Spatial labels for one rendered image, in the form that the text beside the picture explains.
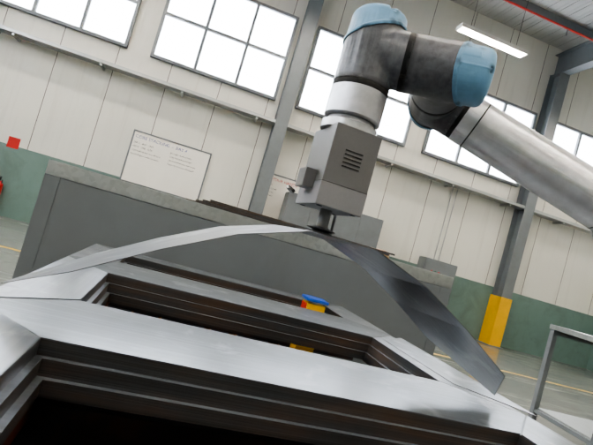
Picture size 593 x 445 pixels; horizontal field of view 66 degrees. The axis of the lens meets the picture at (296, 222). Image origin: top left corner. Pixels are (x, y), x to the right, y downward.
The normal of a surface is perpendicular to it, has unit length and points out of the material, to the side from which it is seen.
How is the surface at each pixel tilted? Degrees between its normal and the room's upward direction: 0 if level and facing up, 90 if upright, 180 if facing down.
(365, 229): 90
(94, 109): 90
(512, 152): 114
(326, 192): 90
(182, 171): 90
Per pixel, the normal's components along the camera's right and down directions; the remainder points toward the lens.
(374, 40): -0.15, -0.09
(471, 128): -0.38, 0.28
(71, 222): 0.25, 0.03
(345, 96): -0.45, -0.17
